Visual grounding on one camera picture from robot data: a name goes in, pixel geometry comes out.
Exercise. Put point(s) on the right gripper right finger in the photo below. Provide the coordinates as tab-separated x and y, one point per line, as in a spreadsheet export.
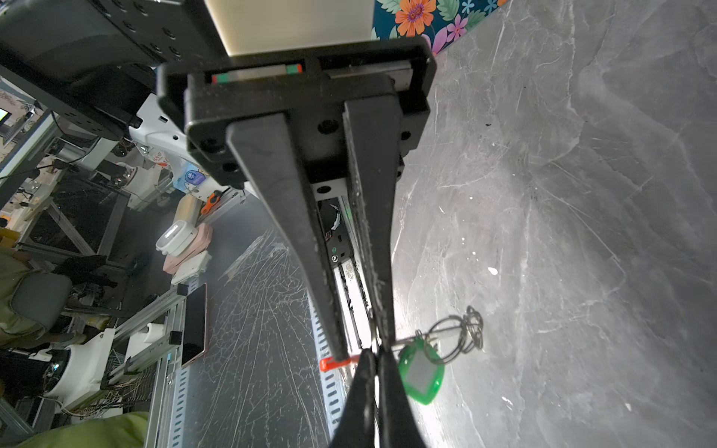
396	424

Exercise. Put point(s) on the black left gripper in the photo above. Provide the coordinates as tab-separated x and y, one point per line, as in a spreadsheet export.
303	92

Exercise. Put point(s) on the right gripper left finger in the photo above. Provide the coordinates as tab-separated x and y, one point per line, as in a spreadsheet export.
357	424

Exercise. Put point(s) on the green key tag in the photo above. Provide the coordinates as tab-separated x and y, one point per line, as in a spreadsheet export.
423	357

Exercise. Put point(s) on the silver keyring with red grip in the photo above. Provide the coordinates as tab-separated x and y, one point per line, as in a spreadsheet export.
330	363

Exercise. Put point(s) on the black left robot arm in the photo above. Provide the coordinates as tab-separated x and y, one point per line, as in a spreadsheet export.
95	62

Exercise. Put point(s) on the pink flat box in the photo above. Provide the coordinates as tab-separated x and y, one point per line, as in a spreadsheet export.
199	244

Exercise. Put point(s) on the dark smartphone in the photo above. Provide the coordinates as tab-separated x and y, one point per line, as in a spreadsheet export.
195	326

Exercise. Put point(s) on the white vented cable duct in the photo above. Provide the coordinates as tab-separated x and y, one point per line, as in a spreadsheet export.
259	383

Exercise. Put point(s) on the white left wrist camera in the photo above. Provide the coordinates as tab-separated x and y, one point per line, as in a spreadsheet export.
257	26

